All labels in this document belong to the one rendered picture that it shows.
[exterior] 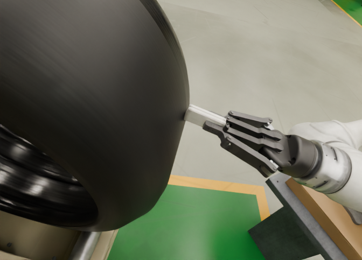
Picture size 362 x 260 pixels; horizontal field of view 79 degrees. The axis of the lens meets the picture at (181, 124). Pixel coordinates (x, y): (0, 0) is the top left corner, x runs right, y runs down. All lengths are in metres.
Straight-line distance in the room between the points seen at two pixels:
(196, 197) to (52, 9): 1.56
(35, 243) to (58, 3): 0.63
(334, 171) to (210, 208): 1.31
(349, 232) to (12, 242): 1.15
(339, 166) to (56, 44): 0.44
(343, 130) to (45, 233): 0.80
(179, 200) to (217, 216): 0.29
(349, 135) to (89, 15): 0.57
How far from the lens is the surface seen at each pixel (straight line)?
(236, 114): 0.42
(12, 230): 0.79
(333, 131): 0.62
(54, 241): 0.75
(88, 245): 0.60
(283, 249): 1.55
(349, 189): 0.49
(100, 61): 0.23
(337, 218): 1.16
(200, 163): 1.83
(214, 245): 1.63
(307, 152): 0.43
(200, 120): 0.39
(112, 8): 0.28
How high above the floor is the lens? 1.50
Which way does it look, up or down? 48 degrees down
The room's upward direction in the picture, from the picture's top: 17 degrees clockwise
